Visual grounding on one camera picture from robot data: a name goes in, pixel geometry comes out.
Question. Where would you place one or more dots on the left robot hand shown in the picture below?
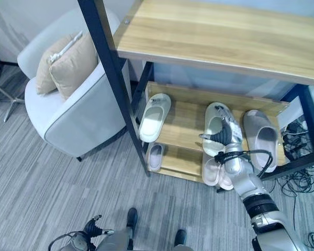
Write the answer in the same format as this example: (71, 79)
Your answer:
(94, 228)

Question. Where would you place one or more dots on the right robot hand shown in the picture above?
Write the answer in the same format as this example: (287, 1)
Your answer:
(222, 133)

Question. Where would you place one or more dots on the white slipper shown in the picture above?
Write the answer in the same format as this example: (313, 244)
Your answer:
(153, 123)
(212, 125)

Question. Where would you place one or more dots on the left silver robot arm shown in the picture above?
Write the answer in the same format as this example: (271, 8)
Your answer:
(78, 241)

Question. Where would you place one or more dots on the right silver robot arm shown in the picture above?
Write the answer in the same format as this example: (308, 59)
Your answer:
(251, 188)

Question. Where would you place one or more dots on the wood and black shoe rack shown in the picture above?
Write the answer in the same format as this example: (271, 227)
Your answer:
(212, 36)

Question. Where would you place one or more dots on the grey robot body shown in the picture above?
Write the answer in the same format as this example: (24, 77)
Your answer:
(115, 241)

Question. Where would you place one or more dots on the grey slipper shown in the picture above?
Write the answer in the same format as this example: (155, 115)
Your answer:
(261, 136)

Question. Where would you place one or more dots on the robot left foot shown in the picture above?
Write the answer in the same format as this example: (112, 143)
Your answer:
(132, 218)

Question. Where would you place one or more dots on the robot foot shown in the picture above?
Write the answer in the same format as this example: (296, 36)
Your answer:
(180, 236)
(132, 218)

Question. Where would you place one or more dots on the pink slipper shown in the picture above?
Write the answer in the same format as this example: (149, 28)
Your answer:
(210, 172)
(226, 184)

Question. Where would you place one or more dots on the black power strip with plugs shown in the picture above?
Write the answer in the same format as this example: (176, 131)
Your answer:
(291, 142)

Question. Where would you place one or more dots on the small lilac slipper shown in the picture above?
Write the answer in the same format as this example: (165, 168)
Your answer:
(156, 157)

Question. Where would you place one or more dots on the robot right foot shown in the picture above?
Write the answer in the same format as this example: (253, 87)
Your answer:
(180, 236)

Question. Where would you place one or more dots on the white armchair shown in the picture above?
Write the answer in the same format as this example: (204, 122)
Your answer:
(89, 117)

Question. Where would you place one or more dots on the beige cushion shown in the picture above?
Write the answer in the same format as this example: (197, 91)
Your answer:
(44, 75)
(73, 68)

